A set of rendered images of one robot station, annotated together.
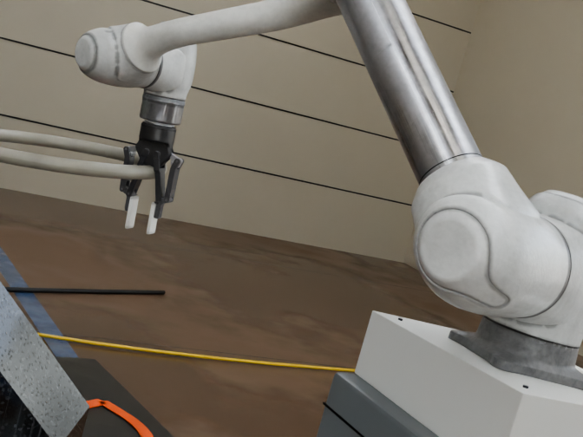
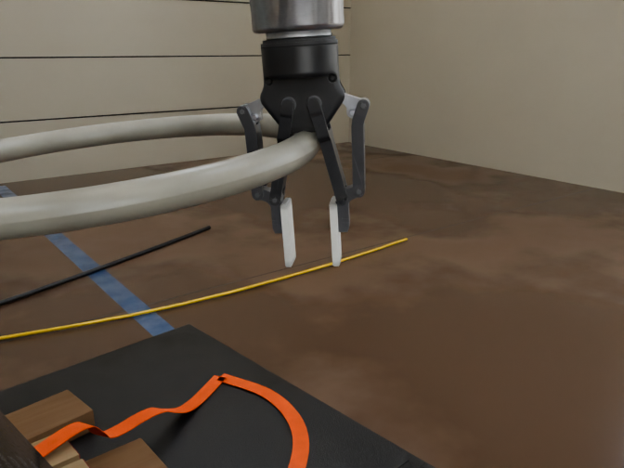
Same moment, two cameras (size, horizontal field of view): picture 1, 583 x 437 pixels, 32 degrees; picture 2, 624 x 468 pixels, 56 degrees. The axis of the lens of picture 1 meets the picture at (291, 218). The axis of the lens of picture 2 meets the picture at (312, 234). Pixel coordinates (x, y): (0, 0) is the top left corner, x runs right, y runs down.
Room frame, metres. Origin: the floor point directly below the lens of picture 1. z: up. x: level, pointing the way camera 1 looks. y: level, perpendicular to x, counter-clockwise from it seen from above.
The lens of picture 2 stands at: (1.53, 0.40, 1.07)
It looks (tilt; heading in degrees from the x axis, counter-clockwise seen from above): 17 degrees down; 352
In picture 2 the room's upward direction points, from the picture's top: straight up
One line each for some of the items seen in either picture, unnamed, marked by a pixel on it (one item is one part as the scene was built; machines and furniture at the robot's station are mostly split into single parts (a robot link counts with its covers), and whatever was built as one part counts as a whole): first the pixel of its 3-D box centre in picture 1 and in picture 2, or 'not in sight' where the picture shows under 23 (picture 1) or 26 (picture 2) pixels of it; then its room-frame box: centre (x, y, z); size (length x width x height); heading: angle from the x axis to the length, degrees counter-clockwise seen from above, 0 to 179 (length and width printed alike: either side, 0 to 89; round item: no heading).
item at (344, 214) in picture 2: (163, 207); (351, 206); (2.12, 0.27, 0.91); 0.03 x 0.01 x 0.05; 75
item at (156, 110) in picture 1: (161, 110); (296, 5); (2.13, 0.33, 1.10); 0.09 x 0.09 x 0.06
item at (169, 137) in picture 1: (155, 144); (302, 84); (2.13, 0.32, 1.03); 0.08 x 0.07 x 0.09; 75
